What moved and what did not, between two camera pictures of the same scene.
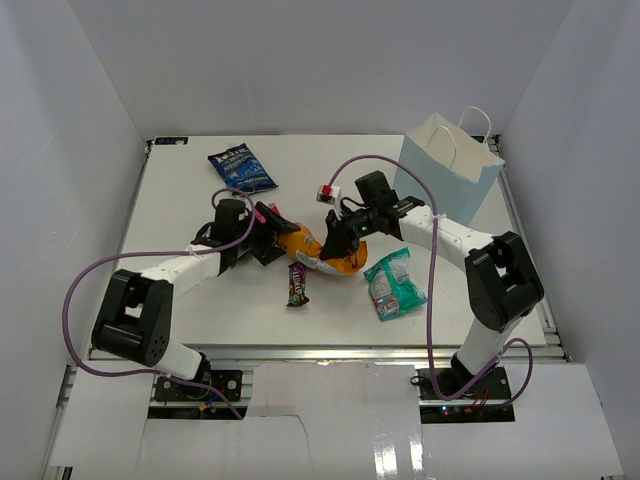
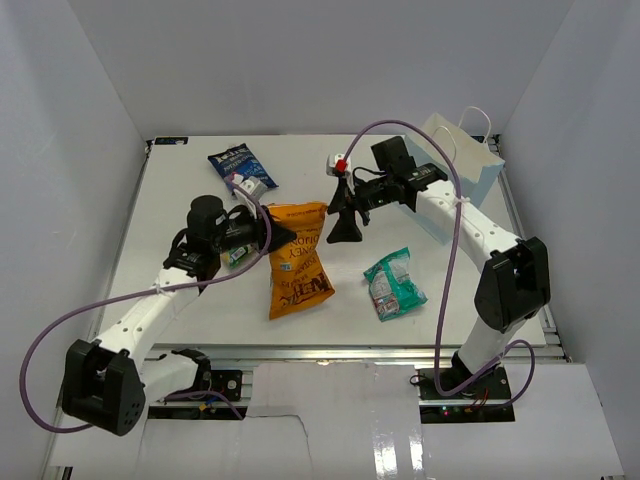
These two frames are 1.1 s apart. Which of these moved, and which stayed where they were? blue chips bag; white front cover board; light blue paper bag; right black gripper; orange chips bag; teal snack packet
Moved: orange chips bag; right black gripper
Stayed: blue chips bag; white front cover board; teal snack packet; light blue paper bag
